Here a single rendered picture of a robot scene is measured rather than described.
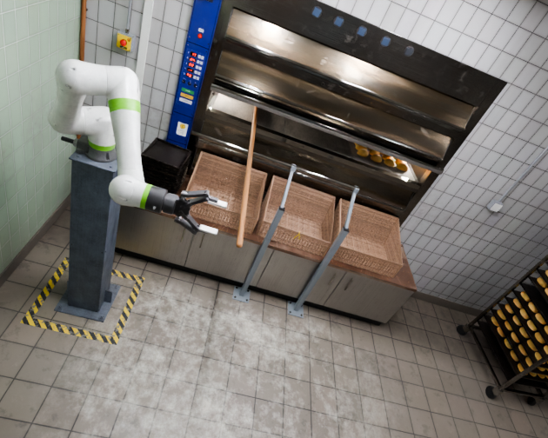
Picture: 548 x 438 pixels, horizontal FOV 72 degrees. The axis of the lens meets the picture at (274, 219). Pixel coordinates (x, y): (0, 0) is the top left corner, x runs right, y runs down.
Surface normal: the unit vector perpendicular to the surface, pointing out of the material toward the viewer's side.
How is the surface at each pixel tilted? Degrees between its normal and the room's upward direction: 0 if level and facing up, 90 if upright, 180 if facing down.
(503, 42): 90
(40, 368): 0
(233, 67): 70
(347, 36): 90
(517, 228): 90
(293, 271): 90
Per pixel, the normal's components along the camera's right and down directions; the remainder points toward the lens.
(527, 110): -0.05, 0.61
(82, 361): 0.34, -0.73
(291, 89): 0.07, 0.32
